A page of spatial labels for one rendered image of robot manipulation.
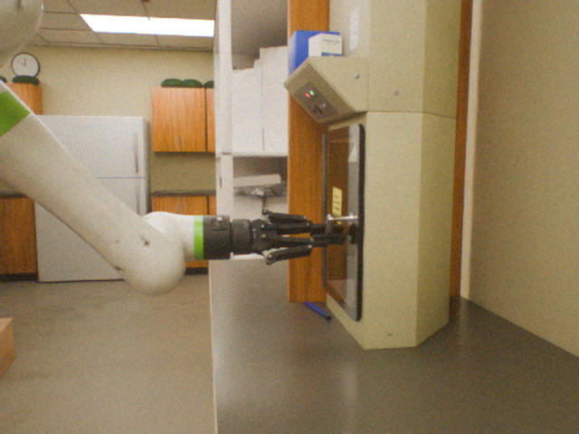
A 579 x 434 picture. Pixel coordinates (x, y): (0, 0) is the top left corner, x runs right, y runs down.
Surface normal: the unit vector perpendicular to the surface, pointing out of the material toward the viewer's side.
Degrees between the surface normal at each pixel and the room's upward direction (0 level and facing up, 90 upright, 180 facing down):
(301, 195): 90
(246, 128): 93
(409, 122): 90
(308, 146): 90
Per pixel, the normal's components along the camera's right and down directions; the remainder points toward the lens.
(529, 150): -0.99, 0.02
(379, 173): 0.16, 0.11
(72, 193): 0.47, 0.05
